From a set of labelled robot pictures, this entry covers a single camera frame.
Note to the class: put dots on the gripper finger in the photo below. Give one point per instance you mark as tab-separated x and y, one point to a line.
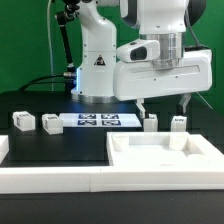
184	103
141	109

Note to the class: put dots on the white square tabletop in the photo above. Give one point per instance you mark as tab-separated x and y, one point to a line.
149	149

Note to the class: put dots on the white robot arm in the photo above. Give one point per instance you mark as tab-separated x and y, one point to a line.
107	25

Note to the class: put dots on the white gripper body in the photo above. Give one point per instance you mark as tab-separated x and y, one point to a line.
135	76

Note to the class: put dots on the white U-shaped fence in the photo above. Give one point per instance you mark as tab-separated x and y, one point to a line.
192	176

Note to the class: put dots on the white sheet with AprilTags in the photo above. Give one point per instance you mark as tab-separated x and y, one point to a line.
99	120

